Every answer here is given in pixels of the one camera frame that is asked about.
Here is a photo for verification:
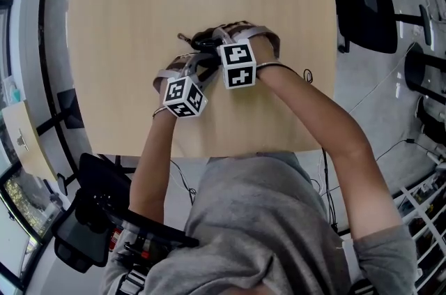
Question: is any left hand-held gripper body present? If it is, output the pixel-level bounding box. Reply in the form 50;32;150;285
162;54;210;119

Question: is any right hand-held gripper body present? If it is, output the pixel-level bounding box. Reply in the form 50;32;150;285
212;27;258;90

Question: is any brown glasses case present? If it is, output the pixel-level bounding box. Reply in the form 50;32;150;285
177;20;252;52

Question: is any person's left forearm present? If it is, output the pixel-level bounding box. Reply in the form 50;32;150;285
128;107;176;223

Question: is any person's right forearm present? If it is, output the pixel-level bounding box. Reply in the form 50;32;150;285
256;61;409;243

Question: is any person's right hand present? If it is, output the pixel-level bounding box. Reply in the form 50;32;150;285
225;20;282;66

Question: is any person's left hand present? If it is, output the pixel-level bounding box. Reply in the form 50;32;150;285
152;52;195;95

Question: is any black wrist band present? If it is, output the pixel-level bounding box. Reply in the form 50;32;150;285
256;60;315;84

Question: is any black mesh-back office chair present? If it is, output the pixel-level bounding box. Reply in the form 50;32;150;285
51;153;135;274

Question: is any small wooden side table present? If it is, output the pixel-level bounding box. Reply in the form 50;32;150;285
1;88;85;183

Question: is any red fire extinguisher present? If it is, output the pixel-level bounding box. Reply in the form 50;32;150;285
109;228;122;250

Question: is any person's grey sweatshirt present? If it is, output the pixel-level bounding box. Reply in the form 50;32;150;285
102;151;419;295

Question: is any white metal shelf rack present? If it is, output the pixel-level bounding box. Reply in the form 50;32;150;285
392;160;446;295

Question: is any white floor cable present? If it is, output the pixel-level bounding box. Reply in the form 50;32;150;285
348;42;417;115

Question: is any long black floor cable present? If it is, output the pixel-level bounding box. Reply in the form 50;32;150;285
318;146;341;236

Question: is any black chest mount red button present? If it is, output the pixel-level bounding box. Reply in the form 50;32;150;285
123;240;165;268

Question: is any grey chest harness strap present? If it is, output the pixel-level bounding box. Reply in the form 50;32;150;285
116;267;148;295

